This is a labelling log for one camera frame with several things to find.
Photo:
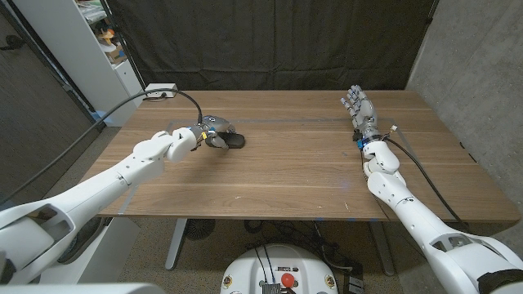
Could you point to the person's dark shoe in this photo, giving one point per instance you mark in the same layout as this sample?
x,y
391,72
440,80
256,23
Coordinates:
x,y
86,241

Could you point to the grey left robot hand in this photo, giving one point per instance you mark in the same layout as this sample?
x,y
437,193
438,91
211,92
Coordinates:
x,y
216,123

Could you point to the yellow toy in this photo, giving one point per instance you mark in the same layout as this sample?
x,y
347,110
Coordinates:
x,y
107,36

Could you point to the cardboard box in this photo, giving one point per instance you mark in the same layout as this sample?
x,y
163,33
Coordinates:
x,y
116,54

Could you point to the white robot chest edge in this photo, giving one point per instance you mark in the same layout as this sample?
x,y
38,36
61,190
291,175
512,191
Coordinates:
x,y
81,289

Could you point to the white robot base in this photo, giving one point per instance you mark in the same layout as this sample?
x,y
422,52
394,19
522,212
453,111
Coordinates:
x,y
245,269

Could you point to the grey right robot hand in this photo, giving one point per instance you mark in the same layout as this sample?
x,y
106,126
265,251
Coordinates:
x,y
363,114

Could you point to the white shelf cabinet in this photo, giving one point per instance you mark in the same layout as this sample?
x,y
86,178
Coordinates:
x,y
69,49

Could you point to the white power strip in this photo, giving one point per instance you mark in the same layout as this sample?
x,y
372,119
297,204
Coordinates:
x,y
161,86

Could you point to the grey metal table leg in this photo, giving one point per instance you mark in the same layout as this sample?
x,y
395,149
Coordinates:
x,y
383,249
175,245

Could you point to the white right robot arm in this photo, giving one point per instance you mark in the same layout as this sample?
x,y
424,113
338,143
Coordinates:
x,y
412,216

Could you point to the dark wooden door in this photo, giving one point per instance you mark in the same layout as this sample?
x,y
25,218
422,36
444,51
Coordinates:
x,y
37,122

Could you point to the red emergency stop button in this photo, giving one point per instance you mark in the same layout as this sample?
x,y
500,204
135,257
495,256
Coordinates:
x,y
287,279

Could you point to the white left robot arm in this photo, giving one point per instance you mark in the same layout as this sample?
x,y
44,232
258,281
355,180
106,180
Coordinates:
x,y
102,188

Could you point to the black fabric backdrop curtain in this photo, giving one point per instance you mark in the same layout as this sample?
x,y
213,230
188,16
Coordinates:
x,y
278,41

